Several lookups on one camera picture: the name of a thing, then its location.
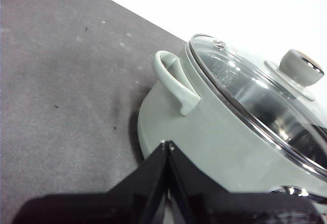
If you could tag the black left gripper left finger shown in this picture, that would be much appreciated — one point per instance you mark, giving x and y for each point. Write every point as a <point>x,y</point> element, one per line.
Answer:
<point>107,208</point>

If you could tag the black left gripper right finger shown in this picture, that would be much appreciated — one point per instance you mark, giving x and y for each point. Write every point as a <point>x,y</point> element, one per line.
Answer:
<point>230,211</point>

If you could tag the glass lid with green knob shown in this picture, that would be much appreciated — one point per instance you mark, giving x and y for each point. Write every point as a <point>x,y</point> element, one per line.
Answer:
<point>255,91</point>

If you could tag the pale green electric cooking pot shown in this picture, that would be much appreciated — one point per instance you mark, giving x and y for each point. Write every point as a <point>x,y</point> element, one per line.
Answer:
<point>204,132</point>

